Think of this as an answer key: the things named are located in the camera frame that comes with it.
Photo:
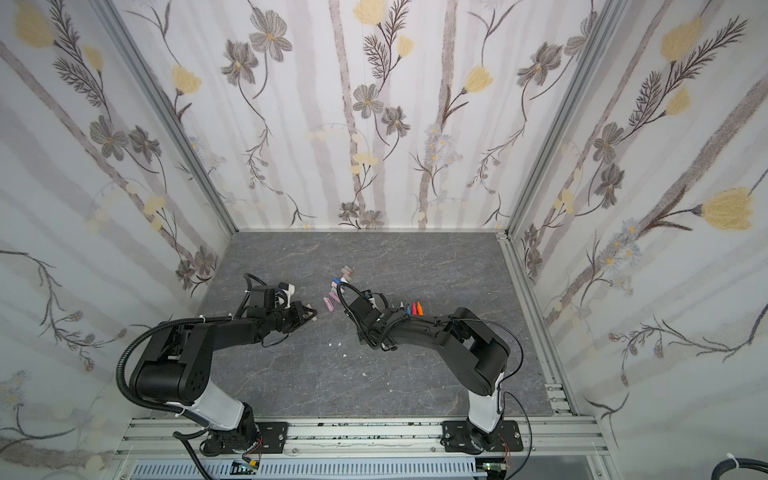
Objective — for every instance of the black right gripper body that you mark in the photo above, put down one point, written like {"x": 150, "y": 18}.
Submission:
{"x": 357, "y": 306}

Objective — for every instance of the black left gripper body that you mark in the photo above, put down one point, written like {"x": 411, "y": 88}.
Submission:
{"x": 288, "y": 319}

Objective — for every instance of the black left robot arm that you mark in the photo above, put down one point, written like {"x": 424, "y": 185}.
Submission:
{"x": 168, "y": 367}

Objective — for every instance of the small circuit board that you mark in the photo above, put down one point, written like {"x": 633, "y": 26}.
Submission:
{"x": 245, "y": 467}

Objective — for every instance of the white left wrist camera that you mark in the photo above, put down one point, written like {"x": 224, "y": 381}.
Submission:
{"x": 284, "y": 295}

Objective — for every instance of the white cable duct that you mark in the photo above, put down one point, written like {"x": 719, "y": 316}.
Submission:
{"x": 355, "y": 468}

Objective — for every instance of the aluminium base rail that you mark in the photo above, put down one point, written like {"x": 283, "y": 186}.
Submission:
{"x": 535, "y": 448}

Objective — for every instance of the black cable loop corner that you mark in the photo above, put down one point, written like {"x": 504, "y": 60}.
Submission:
{"x": 735, "y": 463}

